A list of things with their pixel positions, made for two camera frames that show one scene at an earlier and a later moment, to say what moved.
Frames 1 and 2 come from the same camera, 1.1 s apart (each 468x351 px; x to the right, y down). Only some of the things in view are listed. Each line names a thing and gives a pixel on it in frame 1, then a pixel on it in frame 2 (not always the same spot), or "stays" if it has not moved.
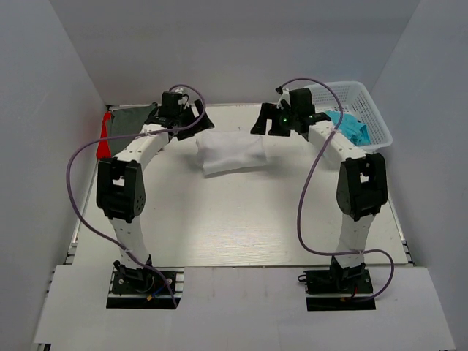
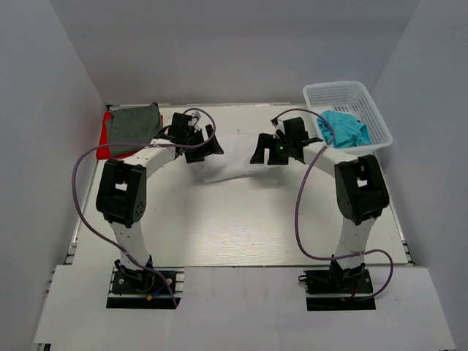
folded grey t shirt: x=128 y=121 stays
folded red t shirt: x=104 y=151 stays
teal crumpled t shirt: x=357 y=131 stays
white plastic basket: x=357 y=102 stays
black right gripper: x=268 y=111 -> x=265 y=140
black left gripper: x=204 y=124 -> x=197 y=156
